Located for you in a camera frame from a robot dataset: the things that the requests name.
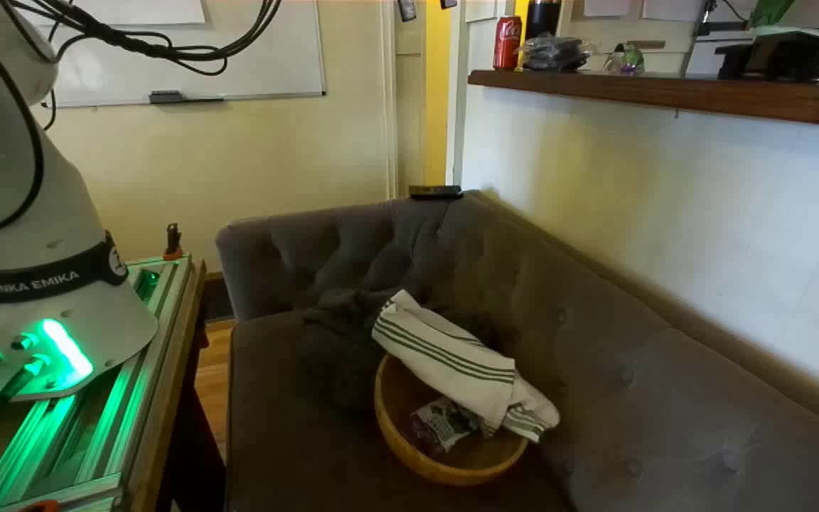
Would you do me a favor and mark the bright green plastic object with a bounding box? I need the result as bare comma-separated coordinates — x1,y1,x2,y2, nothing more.
748,0,800,29

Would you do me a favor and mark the aluminium frame robot table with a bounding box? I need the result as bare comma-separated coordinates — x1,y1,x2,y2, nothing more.
0,252,210,512

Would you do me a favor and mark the black gripper cable bundle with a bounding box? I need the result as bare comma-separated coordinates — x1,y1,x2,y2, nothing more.
7,0,286,79

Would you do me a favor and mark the grey tufted sofa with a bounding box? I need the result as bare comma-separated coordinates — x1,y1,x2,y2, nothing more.
213,188,819,512

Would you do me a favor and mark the white green-striped towel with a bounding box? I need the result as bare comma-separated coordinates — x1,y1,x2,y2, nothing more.
371,286,564,444

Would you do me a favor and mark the dark grey cloth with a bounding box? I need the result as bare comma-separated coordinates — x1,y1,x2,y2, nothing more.
294,201,517,409

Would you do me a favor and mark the black remote control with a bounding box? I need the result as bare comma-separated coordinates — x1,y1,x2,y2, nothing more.
408,181,468,204

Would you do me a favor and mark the dark bottle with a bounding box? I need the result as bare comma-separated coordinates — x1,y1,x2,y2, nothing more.
525,0,564,40

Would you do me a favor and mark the orange black clamp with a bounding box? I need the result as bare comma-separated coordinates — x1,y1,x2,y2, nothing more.
162,222,188,265

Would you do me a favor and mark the round wooden bowl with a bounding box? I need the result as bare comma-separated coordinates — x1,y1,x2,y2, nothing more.
372,352,532,490

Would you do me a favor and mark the small printed packet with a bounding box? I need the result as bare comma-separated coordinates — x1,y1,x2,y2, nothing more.
408,396,485,451

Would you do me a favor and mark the brown wooden counter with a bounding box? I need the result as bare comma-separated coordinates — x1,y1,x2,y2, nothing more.
468,67,819,134

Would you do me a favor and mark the white wall whiteboard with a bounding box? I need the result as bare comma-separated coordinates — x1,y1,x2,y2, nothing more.
51,0,331,109

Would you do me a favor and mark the crumpled plastic bag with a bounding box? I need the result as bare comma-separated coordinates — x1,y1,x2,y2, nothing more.
522,35,593,76

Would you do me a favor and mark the black box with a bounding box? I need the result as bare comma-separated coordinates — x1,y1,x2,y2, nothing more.
716,32,819,84

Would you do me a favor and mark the black whiteboard marker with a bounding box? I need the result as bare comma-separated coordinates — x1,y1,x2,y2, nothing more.
148,89,227,109

